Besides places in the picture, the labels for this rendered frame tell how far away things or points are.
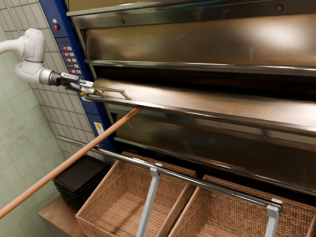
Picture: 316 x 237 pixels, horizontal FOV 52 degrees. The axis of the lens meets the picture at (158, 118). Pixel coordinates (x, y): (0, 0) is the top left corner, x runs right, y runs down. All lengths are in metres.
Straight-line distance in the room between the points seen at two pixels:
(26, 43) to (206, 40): 0.96
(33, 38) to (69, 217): 1.11
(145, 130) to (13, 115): 1.18
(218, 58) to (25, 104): 1.79
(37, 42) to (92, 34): 0.29
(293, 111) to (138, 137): 0.99
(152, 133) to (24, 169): 1.32
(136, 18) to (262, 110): 0.68
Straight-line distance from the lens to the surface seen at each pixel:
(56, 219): 2.27
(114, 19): 1.61
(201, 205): 1.75
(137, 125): 1.90
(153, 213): 1.97
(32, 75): 1.89
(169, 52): 1.43
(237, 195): 1.10
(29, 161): 2.83
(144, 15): 1.47
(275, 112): 1.22
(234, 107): 1.28
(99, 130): 2.16
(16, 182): 2.83
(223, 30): 1.28
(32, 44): 1.85
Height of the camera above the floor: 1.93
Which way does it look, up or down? 28 degrees down
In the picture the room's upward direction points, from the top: 16 degrees counter-clockwise
